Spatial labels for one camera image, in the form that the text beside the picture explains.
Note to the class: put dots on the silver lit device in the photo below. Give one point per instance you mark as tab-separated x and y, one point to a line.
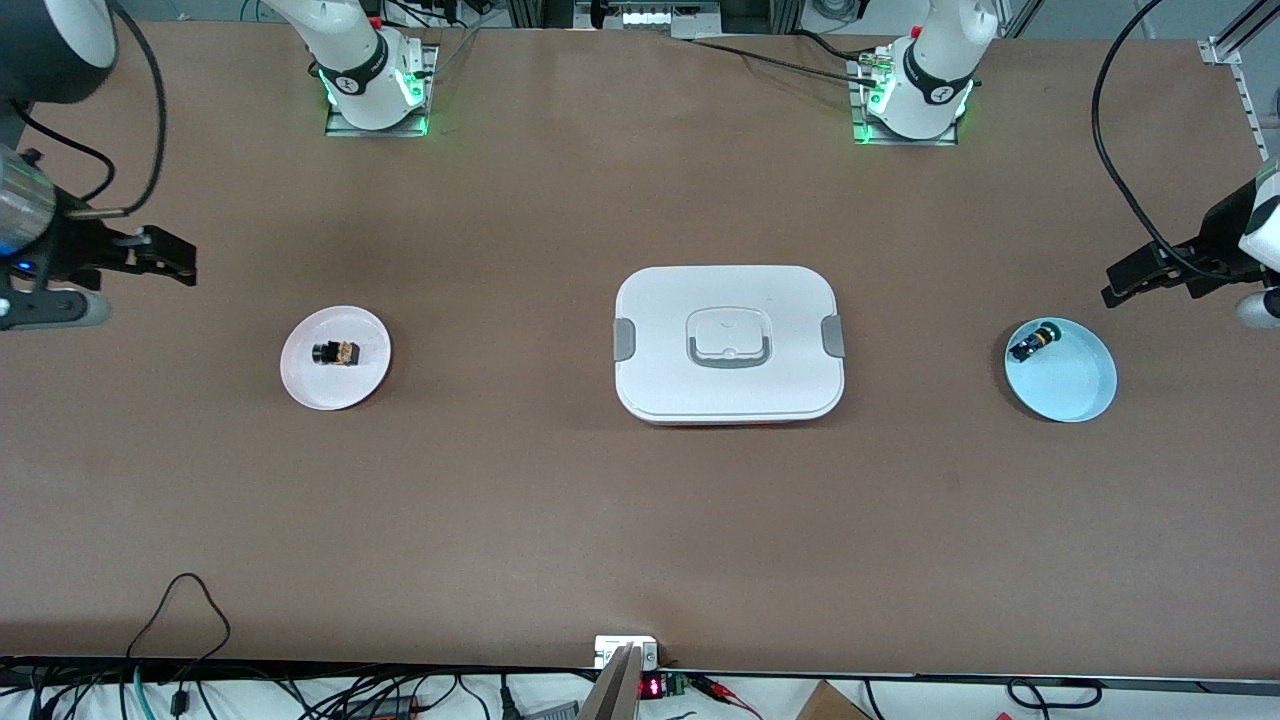
660	15

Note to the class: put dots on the grey camera mount bar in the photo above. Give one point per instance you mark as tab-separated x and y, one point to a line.
612	695

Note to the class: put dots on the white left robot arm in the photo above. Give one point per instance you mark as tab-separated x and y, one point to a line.
930	85

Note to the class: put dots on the red digit display module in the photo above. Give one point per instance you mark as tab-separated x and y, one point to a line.
652	687

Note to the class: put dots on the white lunch box grey clips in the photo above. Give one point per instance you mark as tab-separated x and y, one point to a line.
730	395

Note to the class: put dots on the aluminium frame rail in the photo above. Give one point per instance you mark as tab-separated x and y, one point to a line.
1255	110

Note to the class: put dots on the orange and black switch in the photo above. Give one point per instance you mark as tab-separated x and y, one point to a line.
340	353

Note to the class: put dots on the small white box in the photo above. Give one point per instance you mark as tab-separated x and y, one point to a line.
612	648

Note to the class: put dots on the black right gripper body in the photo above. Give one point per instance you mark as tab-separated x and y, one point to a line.
72	248

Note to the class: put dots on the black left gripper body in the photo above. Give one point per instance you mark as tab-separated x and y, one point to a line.
1207	262

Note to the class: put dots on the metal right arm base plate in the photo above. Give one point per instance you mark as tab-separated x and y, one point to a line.
430	90

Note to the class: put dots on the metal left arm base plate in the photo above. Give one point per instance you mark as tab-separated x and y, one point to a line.
858	125

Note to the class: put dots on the light blue round plate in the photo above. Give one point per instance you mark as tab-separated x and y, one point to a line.
1070	385

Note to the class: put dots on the red and black clip leads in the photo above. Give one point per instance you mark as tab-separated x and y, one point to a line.
725	695

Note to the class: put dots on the brown cardboard piece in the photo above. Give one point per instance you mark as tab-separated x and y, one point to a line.
830	705

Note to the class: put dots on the pink round plate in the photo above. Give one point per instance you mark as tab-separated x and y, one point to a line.
335	390

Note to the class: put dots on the blue and green switch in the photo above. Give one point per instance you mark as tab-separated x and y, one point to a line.
1032	343

